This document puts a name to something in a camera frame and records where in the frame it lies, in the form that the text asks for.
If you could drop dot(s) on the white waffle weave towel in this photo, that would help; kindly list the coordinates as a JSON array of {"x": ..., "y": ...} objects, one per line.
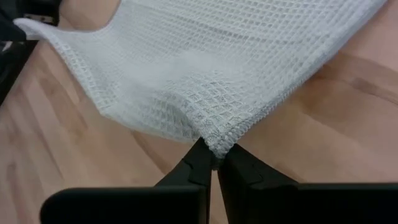
[{"x": 202, "y": 77}]

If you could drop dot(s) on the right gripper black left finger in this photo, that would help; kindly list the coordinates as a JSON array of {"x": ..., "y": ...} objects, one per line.
[{"x": 124, "y": 205}]

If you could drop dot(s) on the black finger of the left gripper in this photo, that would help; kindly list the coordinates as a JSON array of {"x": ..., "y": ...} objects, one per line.
[{"x": 9, "y": 21}]

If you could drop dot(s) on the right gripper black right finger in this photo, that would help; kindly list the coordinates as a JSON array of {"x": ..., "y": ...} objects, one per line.
[{"x": 295, "y": 205}]

